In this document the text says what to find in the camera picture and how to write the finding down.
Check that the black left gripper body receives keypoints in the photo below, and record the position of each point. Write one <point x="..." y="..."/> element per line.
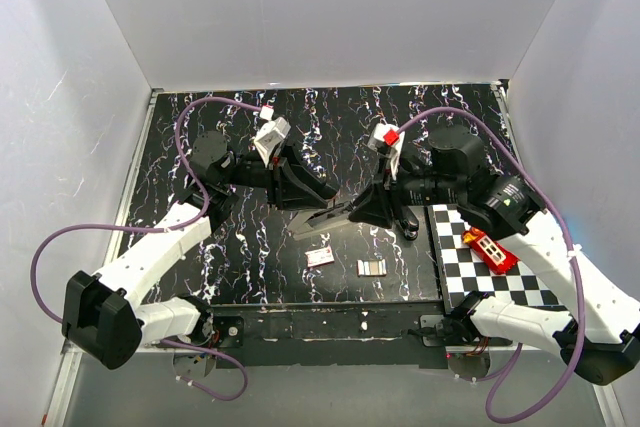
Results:
<point x="251" y="171"/>

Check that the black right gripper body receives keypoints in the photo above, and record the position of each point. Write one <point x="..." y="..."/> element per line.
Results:
<point x="392" y="193"/>

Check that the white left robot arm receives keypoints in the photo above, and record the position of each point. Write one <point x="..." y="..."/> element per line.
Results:
<point x="105" y="313"/>

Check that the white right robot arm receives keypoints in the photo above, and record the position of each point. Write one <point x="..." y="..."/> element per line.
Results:
<point x="599" y="322"/>

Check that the open staple box tray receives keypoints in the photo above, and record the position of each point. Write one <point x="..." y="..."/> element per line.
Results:
<point x="371" y="268"/>

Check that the white red staple box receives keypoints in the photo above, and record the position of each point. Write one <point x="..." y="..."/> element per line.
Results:
<point x="319" y="257"/>

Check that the black white checkerboard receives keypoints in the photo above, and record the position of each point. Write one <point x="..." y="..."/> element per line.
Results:
<point x="462" y="271"/>

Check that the red yellow toy vehicle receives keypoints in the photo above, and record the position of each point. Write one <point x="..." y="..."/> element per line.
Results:
<point x="499" y="260"/>

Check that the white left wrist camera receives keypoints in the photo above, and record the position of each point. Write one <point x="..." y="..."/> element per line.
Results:
<point x="269" y="136"/>

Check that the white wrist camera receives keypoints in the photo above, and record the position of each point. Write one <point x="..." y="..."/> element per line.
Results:
<point x="269" y="136"/>
<point x="387" y="140"/>

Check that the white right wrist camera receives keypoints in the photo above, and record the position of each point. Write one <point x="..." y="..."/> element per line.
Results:
<point x="387" y="140"/>

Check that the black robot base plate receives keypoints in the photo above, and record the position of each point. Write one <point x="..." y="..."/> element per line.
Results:
<point x="339" y="333"/>

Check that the aluminium frame rail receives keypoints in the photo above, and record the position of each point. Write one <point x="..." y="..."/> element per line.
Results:
<point x="107" y="167"/>

